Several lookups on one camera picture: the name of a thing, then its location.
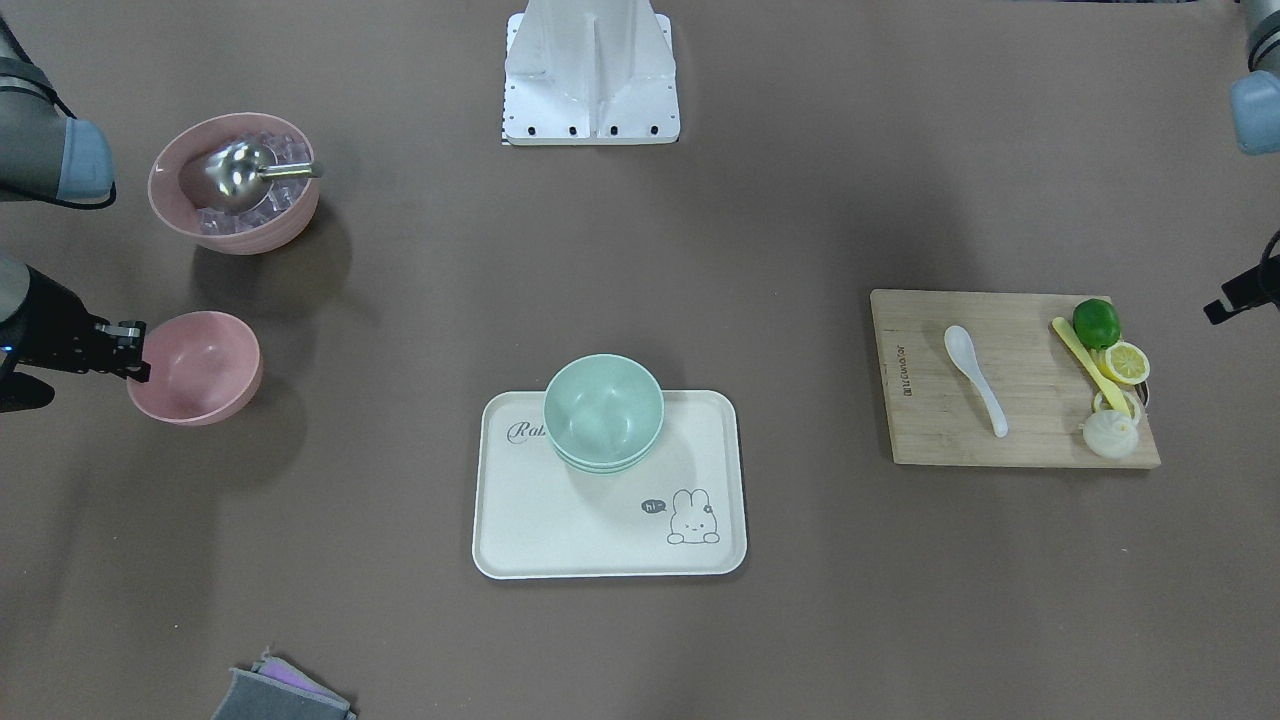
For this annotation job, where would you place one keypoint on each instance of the grey folded cloth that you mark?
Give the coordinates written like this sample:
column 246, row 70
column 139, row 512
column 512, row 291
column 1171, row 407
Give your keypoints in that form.
column 273, row 688

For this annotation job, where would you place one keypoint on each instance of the small pink bowl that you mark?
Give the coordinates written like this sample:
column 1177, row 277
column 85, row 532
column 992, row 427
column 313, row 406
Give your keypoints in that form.
column 205, row 367

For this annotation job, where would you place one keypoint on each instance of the large pink bowl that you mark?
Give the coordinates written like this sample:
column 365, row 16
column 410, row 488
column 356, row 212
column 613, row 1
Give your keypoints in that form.
column 175, row 211

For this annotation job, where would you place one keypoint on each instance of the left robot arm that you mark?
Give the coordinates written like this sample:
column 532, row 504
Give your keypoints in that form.
column 1255, row 107

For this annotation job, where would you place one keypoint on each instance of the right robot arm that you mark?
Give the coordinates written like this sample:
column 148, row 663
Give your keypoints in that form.
column 50, row 155

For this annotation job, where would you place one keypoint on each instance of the metal ice scoop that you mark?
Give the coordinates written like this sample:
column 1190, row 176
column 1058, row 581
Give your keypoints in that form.
column 241, row 175

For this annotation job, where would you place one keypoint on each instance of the lemon half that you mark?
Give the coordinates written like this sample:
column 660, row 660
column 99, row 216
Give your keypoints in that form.
column 1124, row 363

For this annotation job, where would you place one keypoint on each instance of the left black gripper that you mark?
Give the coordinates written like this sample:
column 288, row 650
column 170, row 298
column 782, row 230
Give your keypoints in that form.
column 1243, row 291

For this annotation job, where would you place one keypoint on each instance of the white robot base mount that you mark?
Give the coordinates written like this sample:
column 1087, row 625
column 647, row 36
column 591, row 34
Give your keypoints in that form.
column 590, row 73

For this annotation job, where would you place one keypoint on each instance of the green bowl stack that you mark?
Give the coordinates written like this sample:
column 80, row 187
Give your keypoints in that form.
column 603, row 413

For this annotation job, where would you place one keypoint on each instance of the yellow plastic knife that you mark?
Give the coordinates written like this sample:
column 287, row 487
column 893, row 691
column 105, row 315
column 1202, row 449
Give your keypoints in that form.
column 1110, row 392

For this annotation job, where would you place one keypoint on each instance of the white ceramic spoon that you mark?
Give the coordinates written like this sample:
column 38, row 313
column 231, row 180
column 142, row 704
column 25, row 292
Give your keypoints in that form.
column 962, row 353

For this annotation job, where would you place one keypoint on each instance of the green lime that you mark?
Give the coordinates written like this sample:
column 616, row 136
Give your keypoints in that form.
column 1096, row 324

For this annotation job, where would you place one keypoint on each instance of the white garlic bulb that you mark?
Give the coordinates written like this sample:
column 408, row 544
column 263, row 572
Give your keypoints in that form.
column 1111, row 434

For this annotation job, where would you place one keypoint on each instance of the cream rabbit tray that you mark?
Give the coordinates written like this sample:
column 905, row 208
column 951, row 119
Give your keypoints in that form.
column 679, row 513

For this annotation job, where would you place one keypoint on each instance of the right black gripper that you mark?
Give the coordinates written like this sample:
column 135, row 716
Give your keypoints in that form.
column 56, row 331

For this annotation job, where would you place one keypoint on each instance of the wooden cutting board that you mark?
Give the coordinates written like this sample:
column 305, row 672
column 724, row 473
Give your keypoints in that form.
column 935, row 414

